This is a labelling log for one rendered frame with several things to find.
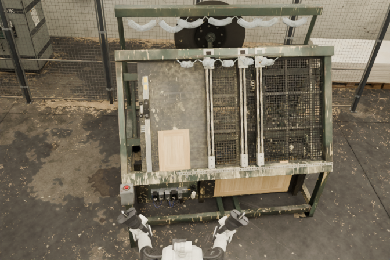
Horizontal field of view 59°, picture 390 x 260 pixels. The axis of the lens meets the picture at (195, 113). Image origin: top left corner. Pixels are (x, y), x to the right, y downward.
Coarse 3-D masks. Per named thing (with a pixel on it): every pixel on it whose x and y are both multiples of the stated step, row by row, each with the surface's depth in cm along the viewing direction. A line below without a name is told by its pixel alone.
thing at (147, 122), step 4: (144, 84) 334; (148, 88) 335; (144, 92) 334; (148, 92) 335; (144, 96) 334; (148, 96) 335; (148, 120) 336; (148, 124) 337; (148, 128) 337; (148, 132) 337; (148, 136) 338; (148, 140) 338; (148, 144) 338; (148, 148) 338; (148, 152) 339; (148, 156) 339; (148, 160) 339; (148, 164) 339; (148, 168) 340
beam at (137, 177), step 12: (204, 168) 348; (216, 168) 348; (288, 168) 357; (300, 168) 359; (312, 168) 361; (324, 168) 362; (132, 180) 337; (144, 180) 339; (156, 180) 340; (168, 180) 342; (180, 180) 344; (192, 180) 345
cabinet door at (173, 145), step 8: (160, 136) 341; (168, 136) 342; (176, 136) 344; (184, 136) 344; (160, 144) 342; (168, 144) 343; (176, 144) 344; (184, 144) 345; (160, 152) 342; (168, 152) 344; (176, 152) 345; (184, 152) 345; (160, 160) 343; (168, 160) 344; (176, 160) 345; (184, 160) 346; (160, 168) 343; (168, 168) 344; (176, 168) 345; (184, 168) 346
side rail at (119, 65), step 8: (120, 64) 329; (120, 72) 329; (120, 80) 330; (120, 88) 330; (120, 96) 331; (120, 104) 331; (120, 112) 332; (120, 120) 332; (120, 128) 333; (120, 136) 333; (120, 144) 334; (120, 152) 334
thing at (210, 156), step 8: (208, 72) 338; (208, 80) 342; (208, 88) 342; (208, 96) 343; (208, 104) 340; (208, 112) 340; (208, 120) 341; (208, 128) 341; (208, 136) 342; (208, 144) 342; (208, 152) 343; (208, 160) 344
